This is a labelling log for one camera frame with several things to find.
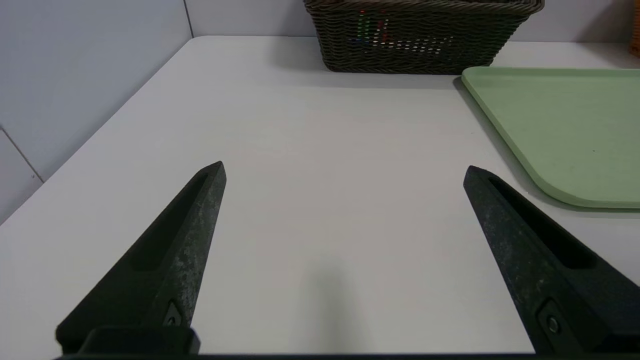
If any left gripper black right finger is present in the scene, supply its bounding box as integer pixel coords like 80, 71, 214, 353
462, 165, 640, 355

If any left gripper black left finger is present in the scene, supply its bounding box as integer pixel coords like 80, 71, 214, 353
55, 160, 228, 357

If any dark brown wicker basket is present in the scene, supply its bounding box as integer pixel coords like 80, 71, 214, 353
304, 0, 545, 75

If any orange wicker basket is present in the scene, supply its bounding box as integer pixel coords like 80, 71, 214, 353
628, 0, 640, 57

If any light green plastic tray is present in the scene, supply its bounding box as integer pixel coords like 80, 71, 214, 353
460, 66, 640, 210

